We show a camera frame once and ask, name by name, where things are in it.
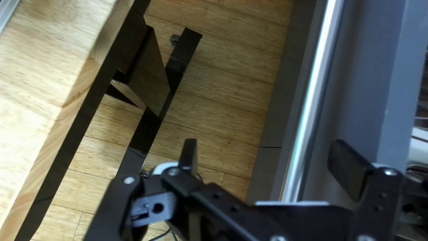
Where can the black robot stand frame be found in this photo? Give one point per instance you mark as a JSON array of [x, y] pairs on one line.
[[134, 72]]

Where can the dark grey top drawer front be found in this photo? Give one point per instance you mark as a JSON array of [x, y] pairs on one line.
[[369, 99]]

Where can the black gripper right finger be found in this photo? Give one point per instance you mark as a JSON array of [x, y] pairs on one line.
[[389, 205]]

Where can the silver drawer handle bar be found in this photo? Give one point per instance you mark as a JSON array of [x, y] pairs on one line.
[[309, 117]]

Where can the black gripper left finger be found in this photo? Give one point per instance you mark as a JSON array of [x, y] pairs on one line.
[[193, 209]]

